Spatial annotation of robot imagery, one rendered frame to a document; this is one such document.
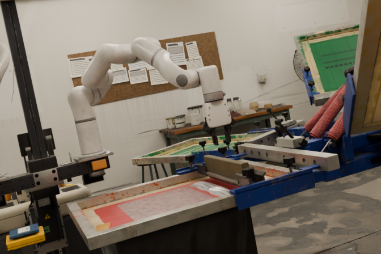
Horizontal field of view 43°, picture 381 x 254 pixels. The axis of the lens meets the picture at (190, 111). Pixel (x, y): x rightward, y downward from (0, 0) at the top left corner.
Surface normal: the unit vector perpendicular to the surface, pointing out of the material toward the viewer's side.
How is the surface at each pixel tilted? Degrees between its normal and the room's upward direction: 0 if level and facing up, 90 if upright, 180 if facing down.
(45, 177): 90
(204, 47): 90
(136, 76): 88
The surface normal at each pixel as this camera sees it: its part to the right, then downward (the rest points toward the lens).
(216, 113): 0.33, 0.00
